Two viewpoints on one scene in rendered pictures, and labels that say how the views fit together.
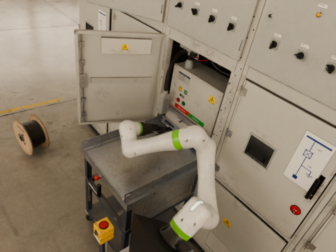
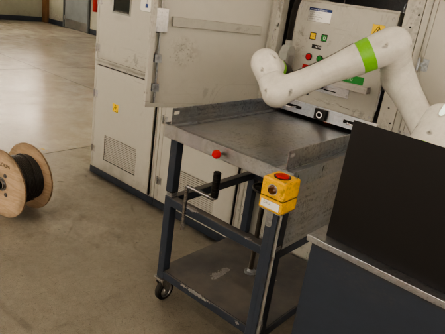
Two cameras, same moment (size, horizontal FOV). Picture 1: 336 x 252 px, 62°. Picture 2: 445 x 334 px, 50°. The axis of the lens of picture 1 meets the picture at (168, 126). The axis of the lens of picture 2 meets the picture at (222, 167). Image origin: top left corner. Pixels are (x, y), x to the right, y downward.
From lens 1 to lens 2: 1.07 m
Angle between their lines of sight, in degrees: 16
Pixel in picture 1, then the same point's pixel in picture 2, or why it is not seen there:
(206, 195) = not seen: hidden behind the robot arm
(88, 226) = (162, 309)
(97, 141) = (192, 116)
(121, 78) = (218, 22)
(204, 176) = (418, 105)
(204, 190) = not seen: hidden behind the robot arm
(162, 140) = (341, 57)
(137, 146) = (295, 77)
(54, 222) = (96, 306)
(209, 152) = (412, 75)
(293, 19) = not seen: outside the picture
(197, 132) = (401, 30)
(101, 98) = (184, 59)
